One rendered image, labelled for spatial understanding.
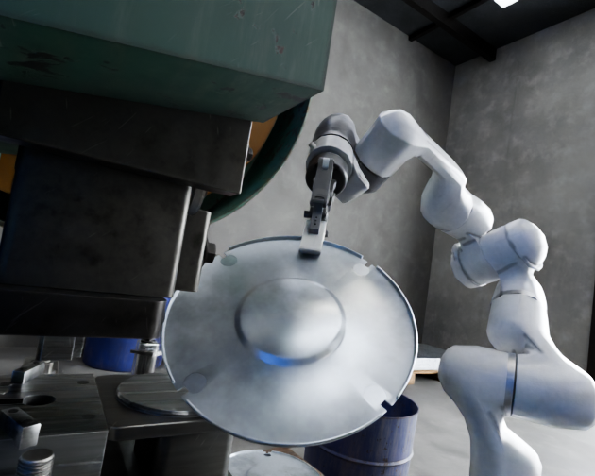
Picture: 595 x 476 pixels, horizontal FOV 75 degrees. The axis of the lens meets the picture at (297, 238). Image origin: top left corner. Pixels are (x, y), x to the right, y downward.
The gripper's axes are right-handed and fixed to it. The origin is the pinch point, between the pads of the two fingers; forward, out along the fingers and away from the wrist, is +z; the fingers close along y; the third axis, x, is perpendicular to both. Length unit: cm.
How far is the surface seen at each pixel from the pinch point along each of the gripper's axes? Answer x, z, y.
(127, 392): -15.1, 26.0, -0.7
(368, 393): 8.7, 22.1, 0.2
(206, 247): -9.2, 15.6, 10.7
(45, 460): -10.6, 36.4, 13.1
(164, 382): -13.2, 22.8, -4.0
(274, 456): -6, -1, -86
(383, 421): 27, -21, -95
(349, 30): -18, -488, -77
